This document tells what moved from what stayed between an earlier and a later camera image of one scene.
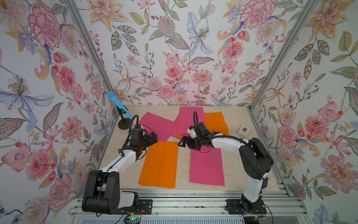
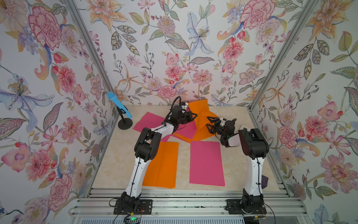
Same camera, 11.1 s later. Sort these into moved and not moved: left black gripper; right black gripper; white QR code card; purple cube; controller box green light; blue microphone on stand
Moved: right black gripper; left black gripper
Not moved: white QR code card; purple cube; blue microphone on stand; controller box green light
